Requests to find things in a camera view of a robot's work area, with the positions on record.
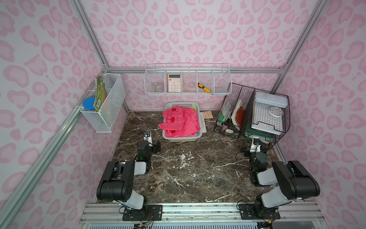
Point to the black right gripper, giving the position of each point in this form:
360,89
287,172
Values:
258,150

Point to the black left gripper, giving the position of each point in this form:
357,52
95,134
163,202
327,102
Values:
146,143

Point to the pink raincoat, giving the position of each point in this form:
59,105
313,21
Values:
180,122

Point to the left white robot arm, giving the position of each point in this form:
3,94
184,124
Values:
116,183

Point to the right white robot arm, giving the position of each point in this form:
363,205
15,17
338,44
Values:
291,178

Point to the white perforated plastic basket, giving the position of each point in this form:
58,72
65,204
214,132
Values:
188,138

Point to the green booklets in basket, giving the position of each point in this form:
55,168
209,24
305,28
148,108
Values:
100,93

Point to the white plastic lidded box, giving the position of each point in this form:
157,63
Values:
262,120

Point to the books in black rack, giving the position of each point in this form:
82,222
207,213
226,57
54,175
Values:
231,116

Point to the clear tape roll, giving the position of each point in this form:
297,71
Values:
276,111

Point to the white paper sheet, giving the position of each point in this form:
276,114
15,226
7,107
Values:
202,122

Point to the tan patterned card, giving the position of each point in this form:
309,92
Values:
207,114

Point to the blue round lid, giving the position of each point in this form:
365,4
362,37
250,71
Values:
88,104

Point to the white calculator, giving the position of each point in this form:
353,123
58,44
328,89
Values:
174,83

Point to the black wire rack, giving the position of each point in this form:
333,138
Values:
250,112

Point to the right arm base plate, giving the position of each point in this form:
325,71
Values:
252,212

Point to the white mesh wall basket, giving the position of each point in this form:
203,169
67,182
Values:
104,120

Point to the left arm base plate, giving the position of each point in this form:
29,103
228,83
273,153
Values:
146,213

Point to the white wire wall shelf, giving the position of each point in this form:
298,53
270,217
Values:
216,77

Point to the aluminium corner frame post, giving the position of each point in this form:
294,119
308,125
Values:
86,23

